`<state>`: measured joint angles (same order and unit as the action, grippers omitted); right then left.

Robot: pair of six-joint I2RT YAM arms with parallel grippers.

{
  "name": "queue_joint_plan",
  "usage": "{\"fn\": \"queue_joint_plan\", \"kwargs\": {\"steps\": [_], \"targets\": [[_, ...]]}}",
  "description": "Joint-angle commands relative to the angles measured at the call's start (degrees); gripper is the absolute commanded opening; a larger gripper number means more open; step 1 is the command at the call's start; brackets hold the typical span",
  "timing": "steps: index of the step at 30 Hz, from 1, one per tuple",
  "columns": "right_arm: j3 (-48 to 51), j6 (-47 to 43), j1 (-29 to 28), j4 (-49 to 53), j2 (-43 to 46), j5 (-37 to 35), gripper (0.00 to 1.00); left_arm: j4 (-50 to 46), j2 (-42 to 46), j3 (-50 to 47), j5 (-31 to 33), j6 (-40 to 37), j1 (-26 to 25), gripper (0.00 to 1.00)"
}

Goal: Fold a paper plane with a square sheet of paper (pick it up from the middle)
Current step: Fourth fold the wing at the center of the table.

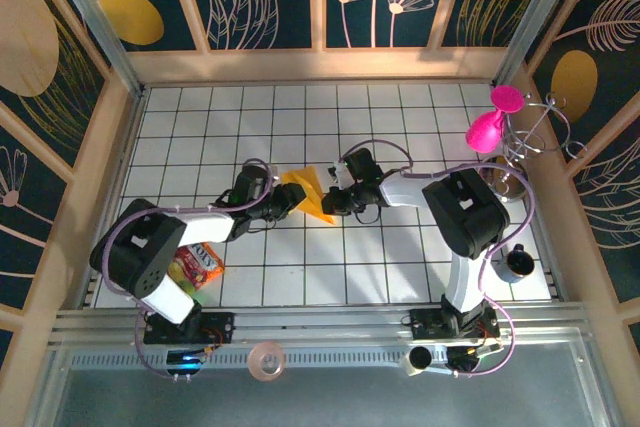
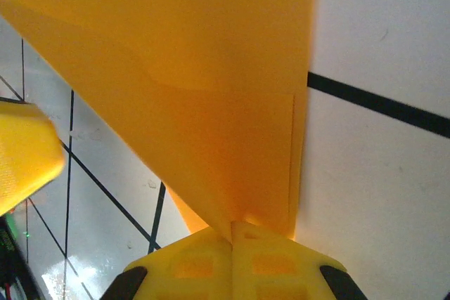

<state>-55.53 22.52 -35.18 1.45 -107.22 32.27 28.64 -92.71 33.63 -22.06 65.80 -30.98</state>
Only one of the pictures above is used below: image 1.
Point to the yellow cloth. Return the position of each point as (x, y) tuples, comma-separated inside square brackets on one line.
[(312, 202)]

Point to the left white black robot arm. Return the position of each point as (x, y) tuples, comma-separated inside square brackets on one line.
[(140, 257)]

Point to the orange snack bag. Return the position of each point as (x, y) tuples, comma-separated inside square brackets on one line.
[(200, 267)]

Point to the pink plastic goblet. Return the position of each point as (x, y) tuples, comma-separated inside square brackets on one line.
[(485, 134)]

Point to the pink tape roll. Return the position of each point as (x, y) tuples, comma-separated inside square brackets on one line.
[(257, 362)]

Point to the dark mug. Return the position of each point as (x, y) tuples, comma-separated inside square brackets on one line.
[(517, 264)]

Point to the left black controller box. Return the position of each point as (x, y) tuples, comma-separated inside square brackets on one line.
[(185, 362)]

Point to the black controller box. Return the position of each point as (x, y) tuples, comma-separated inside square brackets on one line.
[(465, 359), (185, 362)]

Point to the white tape roll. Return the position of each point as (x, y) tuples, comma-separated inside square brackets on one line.
[(407, 367)]

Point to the right black controller box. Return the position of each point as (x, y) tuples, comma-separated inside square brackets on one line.
[(465, 359)]

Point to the grey metal panel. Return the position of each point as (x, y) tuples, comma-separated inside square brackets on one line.
[(320, 402)]

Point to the aluminium mounting rail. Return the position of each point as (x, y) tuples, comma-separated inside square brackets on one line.
[(320, 319)]

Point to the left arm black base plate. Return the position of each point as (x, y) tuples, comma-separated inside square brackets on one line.
[(220, 327)]

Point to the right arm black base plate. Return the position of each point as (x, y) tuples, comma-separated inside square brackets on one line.
[(425, 324)]

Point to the aluminium frame post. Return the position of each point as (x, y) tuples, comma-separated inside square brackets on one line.
[(537, 22), (93, 22)]

